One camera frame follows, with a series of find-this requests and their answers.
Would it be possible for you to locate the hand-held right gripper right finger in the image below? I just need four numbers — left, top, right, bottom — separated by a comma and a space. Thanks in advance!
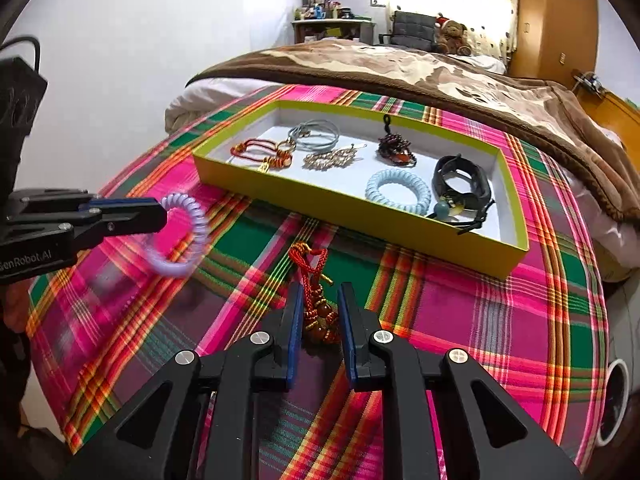
336, 281, 583, 480

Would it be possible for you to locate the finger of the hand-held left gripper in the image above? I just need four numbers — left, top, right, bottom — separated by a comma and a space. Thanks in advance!
7, 189, 162, 226
60, 205, 168, 251

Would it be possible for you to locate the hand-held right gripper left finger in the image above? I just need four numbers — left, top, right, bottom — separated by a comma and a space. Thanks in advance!
70, 281, 305, 480

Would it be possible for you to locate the red cord amber bead bracelet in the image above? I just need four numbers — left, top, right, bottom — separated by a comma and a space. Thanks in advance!
287, 241, 346, 347

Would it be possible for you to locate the purple coil bracelet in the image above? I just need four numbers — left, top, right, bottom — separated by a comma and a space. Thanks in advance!
145, 191, 211, 277

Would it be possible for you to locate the yellow-green shallow box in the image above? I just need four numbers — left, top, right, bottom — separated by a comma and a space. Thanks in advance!
192, 100, 530, 278

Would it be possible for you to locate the red knotted cord bracelet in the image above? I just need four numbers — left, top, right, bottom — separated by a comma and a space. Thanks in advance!
230, 137, 293, 175

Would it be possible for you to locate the light blue coil bracelet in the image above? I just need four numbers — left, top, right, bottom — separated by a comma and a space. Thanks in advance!
365, 168, 432, 213

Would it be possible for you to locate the black cord pendant necklace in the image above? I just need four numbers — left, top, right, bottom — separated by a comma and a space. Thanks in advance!
425, 180, 496, 236

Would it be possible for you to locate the grey cord bracelet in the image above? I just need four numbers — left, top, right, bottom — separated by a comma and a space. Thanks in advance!
287, 119, 341, 152

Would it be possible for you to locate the dark red bead bracelet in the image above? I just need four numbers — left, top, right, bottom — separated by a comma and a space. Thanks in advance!
376, 115, 417, 168

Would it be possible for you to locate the pink green plaid bedsheet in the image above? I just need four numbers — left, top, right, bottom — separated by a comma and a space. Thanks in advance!
25, 84, 608, 480

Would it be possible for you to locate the black wristband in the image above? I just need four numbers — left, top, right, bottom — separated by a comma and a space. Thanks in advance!
432, 154, 493, 196

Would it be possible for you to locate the white rimmed trash bin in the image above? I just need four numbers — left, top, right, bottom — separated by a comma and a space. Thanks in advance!
592, 357, 632, 448

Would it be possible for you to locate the wooden desk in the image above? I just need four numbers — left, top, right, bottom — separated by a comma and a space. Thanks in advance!
291, 17, 376, 46

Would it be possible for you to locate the group of bottles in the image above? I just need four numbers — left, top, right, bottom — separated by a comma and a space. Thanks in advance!
295, 0, 356, 22

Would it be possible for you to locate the brown patterned blanket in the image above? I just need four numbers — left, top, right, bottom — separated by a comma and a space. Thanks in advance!
186, 40, 640, 223

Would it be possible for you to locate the grey office chair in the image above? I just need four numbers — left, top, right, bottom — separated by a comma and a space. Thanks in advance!
378, 10, 441, 53

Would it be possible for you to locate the brown teddy bear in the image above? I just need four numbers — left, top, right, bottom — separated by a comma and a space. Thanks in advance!
434, 14, 473, 56

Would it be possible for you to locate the wooden headboard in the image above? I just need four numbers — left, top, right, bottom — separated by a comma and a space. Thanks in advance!
595, 85, 640, 161

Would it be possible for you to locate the wooden wardrobe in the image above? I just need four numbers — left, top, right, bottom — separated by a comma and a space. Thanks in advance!
507, 0, 601, 83

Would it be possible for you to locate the black cable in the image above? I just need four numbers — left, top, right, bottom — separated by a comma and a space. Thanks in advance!
0, 37, 42, 73

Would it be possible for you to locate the power strip with cables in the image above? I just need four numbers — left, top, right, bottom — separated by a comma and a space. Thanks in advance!
572, 71, 606, 93

